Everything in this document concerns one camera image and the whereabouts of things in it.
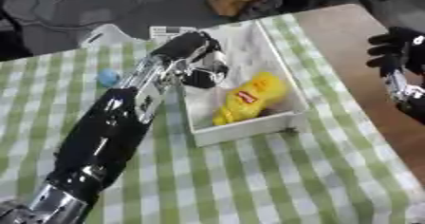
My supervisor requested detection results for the small blue ball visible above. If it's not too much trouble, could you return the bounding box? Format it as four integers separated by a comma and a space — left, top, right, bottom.
96, 68, 123, 88

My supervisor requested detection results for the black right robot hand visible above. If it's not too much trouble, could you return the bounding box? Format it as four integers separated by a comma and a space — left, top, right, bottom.
365, 26, 425, 78

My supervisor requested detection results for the open box with white inside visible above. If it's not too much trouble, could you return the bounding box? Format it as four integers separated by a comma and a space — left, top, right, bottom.
81, 18, 312, 148

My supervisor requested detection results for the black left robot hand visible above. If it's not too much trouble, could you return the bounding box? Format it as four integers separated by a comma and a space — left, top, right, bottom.
147, 30, 232, 90

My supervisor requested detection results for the yellow squeeze bottle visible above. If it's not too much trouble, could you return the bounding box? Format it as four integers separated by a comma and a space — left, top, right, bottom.
211, 71, 291, 126

